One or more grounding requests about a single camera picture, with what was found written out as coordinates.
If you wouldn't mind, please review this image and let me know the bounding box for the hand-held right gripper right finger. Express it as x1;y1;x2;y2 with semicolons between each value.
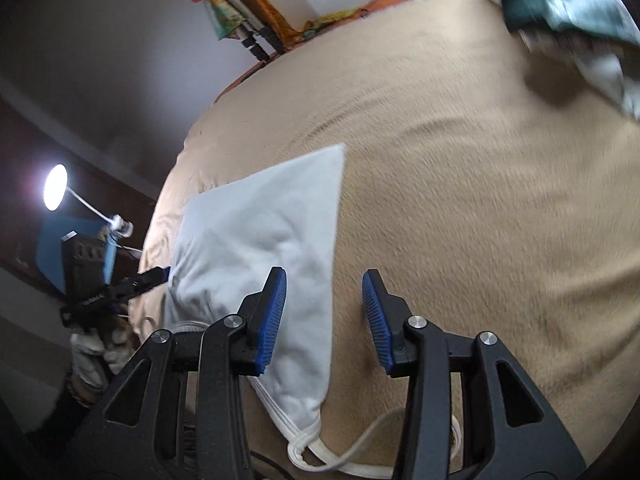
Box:
362;268;588;480

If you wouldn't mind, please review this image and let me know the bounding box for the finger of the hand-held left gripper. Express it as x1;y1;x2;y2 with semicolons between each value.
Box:
117;266;173;302

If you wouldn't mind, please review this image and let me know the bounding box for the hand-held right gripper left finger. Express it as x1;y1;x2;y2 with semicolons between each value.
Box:
65;266;288;480

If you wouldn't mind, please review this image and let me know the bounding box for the white camisole top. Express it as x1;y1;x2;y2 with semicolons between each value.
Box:
162;143;463;478

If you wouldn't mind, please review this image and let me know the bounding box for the person's left hand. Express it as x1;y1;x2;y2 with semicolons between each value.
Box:
69;325;133;393

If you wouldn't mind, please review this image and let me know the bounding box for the blue board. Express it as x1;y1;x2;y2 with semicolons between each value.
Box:
37;210;118;293

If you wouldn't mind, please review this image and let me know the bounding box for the white clip lamp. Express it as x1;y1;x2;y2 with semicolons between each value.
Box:
42;164;136;241

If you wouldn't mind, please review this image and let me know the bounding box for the beige blanket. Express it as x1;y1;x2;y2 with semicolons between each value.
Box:
137;0;640;480

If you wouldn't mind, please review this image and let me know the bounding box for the folded silver tripod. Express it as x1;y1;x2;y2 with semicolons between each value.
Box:
187;0;283;61

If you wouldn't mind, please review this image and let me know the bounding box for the orange patterned scarf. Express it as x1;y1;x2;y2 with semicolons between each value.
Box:
170;0;371;56

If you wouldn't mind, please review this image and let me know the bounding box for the white folded cloth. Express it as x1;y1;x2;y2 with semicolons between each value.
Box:
520;25;640;121

